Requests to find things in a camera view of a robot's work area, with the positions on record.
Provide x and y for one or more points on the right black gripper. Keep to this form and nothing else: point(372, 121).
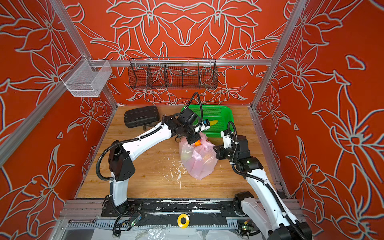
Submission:
point(221, 151)

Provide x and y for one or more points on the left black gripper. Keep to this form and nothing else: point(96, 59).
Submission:
point(195, 138)

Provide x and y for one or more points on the pink plastic bag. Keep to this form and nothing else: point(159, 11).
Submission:
point(199, 161)

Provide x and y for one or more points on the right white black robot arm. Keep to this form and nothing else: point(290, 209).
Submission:
point(268, 212)

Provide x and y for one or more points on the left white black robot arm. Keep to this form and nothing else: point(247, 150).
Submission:
point(115, 163)

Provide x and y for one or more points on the yellow banana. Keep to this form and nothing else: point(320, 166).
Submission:
point(213, 122)

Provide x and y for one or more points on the green plastic basket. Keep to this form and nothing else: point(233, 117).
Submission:
point(216, 112)

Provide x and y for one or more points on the black plastic tool case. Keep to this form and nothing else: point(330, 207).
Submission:
point(141, 116)

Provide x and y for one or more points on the yellow tape roll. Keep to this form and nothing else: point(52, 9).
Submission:
point(183, 221)

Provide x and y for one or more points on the black wire wall basket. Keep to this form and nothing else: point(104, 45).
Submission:
point(173, 74)

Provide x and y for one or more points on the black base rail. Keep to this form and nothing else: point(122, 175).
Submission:
point(221, 207)

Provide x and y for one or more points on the white wire mesh basket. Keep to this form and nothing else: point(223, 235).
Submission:
point(85, 78)

